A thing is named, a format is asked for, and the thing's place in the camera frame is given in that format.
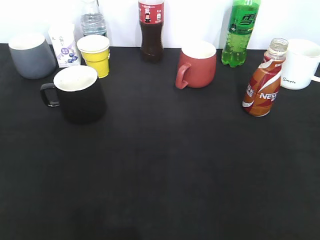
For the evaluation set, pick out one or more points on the clear water bottle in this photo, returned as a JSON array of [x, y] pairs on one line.
[[91, 19]]

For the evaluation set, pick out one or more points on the black mug white inside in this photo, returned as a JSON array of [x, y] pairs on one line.
[[77, 90]]

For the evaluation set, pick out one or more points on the green sprite bottle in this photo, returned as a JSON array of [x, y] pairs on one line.
[[239, 30]]

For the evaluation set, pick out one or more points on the grey mug white inside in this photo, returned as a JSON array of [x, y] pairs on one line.
[[32, 55]]

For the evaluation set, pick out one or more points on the white mug with script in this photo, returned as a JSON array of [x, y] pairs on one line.
[[300, 65]]

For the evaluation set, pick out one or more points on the white blueberry milk carton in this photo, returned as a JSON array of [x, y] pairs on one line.
[[62, 37]]

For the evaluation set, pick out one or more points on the red mug white inside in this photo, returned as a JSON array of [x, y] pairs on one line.
[[196, 65]]

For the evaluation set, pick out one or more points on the yellow paper cup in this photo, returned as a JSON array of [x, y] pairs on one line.
[[95, 50]]

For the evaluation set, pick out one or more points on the brown nescafe coffee bottle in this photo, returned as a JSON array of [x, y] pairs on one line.
[[264, 85]]

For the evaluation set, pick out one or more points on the cola bottle red label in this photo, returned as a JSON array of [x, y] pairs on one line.
[[151, 21]]

